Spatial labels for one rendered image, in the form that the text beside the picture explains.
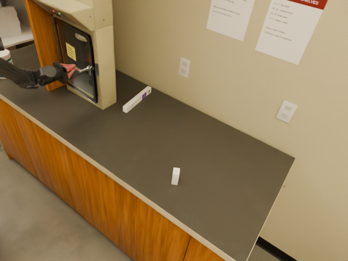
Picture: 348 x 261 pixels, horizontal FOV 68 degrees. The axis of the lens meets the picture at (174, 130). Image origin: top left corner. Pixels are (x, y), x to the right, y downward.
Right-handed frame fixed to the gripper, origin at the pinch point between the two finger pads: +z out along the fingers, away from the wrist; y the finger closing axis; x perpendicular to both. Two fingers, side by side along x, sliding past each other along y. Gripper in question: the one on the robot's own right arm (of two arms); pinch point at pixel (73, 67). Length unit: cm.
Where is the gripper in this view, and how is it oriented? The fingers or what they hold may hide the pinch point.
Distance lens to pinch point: 148.2
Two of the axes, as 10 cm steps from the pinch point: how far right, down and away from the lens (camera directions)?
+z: 5.7, -5.0, 6.5
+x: -8.1, -4.5, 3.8
